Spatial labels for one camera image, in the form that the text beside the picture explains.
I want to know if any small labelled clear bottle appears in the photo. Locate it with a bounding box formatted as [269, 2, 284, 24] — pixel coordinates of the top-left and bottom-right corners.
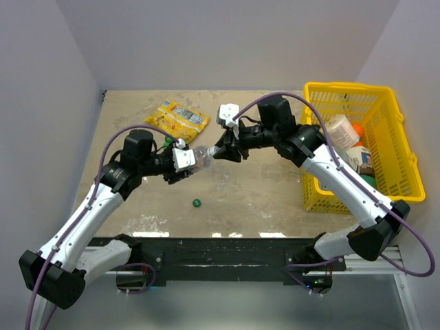
[188, 146, 213, 174]

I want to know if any green can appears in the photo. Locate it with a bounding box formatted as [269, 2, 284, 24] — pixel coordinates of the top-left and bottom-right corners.
[360, 175, 376, 188]

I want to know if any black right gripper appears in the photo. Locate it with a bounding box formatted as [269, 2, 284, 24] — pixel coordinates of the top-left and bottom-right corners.
[214, 118, 279, 162]

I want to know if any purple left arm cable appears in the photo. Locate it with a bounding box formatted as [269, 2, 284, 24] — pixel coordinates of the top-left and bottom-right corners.
[25, 124, 185, 330]

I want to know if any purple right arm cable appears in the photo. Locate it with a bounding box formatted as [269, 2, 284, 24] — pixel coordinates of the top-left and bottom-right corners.
[232, 91, 436, 296]

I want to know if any small white bottle cap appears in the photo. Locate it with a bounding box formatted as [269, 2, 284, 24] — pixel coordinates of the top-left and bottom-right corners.
[207, 146, 219, 157]

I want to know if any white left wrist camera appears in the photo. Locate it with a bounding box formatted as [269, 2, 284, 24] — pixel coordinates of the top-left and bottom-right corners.
[172, 138, 196, 173]

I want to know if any yellow plastic basket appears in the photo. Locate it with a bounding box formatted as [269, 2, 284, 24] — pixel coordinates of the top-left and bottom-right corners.
[303, 82, 426, 204]

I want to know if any green plastic bottle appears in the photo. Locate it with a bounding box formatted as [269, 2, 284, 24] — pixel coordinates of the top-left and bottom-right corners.
[164, 136, 175, 146]

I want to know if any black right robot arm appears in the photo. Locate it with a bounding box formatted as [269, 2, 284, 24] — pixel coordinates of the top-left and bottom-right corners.
[214, 93, 410, 270]

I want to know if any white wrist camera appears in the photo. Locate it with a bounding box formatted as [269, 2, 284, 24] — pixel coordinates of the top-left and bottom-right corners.
[172, 138, 196, 173]
[216, 103, 240, 139]

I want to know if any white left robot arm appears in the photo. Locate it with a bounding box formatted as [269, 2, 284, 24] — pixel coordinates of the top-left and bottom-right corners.
[19, 125, 196, 309]

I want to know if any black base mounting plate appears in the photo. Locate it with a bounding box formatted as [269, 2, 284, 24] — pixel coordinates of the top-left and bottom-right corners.
[111, 238, 347, 292]

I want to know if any orange white carton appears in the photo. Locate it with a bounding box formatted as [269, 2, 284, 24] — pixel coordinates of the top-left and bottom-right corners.
[346, 146, 375, 177]

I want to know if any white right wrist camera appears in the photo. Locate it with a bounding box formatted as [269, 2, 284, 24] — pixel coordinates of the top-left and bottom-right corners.
[216, 103, 240, 139]

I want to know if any orange ball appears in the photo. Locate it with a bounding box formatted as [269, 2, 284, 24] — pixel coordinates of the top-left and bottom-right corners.
[352, 123, 364, 139]

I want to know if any green bottle cap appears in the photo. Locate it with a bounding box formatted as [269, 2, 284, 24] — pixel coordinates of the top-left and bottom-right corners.
[192, 199, 201, 208]

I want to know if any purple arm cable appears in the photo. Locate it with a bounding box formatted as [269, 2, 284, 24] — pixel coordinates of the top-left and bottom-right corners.
[25, 124, 185, 330]
[232, 91, 436, 296]

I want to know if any yellow snack bag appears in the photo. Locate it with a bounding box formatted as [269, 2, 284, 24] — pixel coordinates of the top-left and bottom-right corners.
[145, 99, 210, 143]

